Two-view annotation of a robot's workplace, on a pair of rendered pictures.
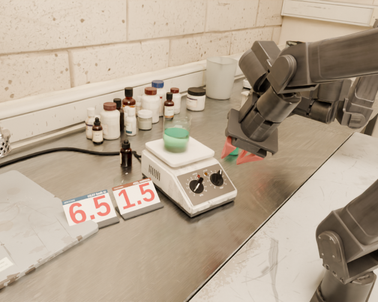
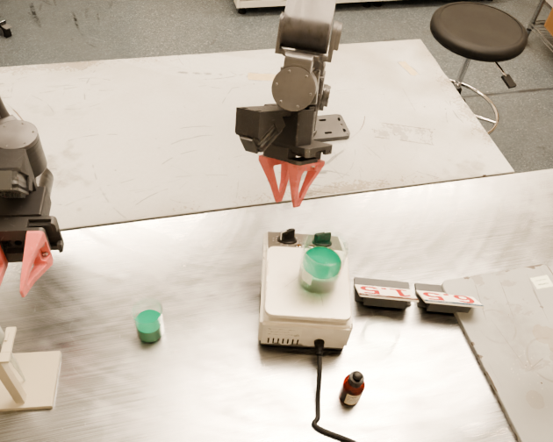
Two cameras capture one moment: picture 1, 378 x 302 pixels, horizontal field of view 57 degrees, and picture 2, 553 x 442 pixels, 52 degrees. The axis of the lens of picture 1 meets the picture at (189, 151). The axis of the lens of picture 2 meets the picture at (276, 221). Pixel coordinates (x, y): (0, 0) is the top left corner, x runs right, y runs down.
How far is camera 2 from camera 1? 1.20 m
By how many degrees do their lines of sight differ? 98
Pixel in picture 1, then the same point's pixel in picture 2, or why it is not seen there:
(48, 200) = (490, 353)
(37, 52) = not seen: outside the picture
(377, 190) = not seen: hidden behind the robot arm
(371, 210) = not seen: hidden behind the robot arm
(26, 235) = (518, 307)
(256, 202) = (243, 227)
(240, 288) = (354, 173)
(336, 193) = (137, 187)
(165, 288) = (409, 202)
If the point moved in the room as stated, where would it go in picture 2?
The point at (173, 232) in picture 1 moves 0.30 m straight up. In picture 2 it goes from (367, 242) to (412, 101)
